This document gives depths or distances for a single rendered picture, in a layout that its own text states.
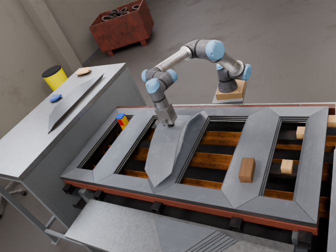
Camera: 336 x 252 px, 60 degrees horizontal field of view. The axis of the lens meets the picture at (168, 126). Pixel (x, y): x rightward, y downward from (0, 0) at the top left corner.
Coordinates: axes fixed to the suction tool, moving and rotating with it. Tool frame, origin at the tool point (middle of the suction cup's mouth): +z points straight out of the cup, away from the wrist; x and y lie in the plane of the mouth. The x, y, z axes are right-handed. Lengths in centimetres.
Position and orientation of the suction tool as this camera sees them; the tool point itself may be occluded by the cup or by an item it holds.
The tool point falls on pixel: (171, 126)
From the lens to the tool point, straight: 168.6
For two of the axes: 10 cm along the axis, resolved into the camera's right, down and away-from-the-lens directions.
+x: 4.2, -6.7, 6.1
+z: 3.4, 7.4, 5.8
